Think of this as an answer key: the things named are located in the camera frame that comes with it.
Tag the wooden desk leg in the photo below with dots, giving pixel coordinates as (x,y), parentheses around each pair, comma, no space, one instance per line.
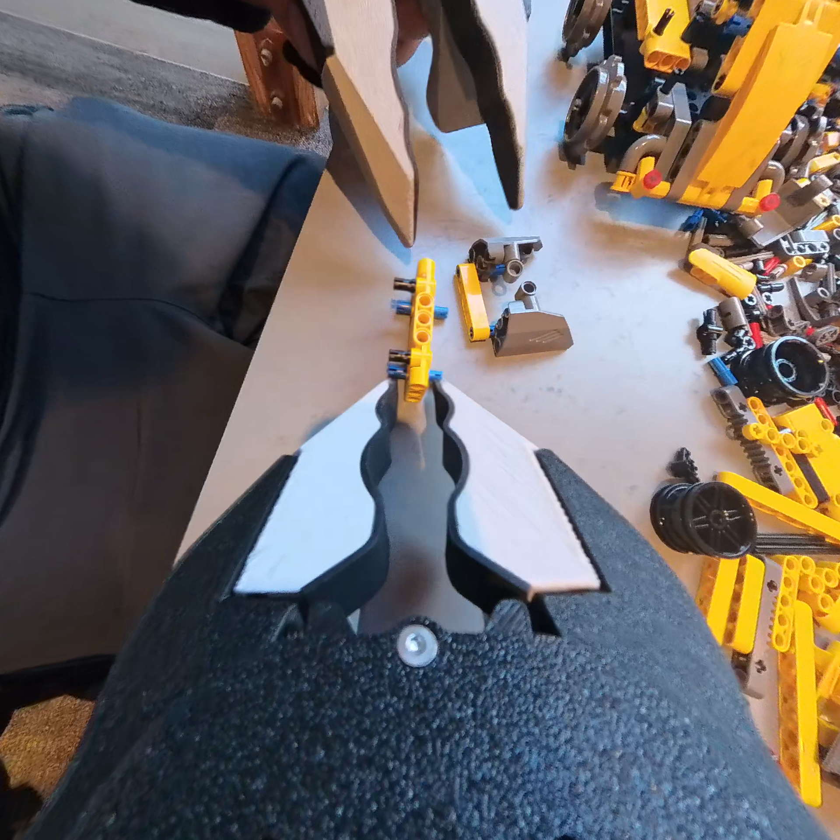
(275,79)

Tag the person's left hand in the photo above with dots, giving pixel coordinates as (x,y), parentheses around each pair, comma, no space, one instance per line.
(410,29)

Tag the pile of loose toy bricks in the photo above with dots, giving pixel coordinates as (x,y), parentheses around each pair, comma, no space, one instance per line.
(800,656)

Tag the grey striped wedge brick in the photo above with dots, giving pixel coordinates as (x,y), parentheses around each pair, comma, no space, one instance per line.
(535,328)

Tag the yellow short toy beam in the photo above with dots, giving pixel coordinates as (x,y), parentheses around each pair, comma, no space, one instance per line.
(472,302)

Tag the person's dark clothing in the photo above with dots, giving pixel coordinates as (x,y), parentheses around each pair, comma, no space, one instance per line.
(131,328)

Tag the partly built yellow toy vehicle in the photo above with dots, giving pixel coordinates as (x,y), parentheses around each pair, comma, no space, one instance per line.
(741,98)

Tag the grey desk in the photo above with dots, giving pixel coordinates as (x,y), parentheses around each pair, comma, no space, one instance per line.
(610,394)

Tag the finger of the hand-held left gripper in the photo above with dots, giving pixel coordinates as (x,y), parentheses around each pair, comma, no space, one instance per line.
(367,98)
(459,85)

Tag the yellow rounded toy panel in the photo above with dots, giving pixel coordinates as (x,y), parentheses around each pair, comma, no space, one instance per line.
(722,272)

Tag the black toy wheel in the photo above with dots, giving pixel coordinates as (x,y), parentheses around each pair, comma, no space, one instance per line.
(781,371)
(709,518)

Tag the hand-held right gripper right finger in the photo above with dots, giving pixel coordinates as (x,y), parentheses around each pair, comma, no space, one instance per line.
(518,518)

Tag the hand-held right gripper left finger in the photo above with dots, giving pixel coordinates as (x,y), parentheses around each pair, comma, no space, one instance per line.
(315,518)

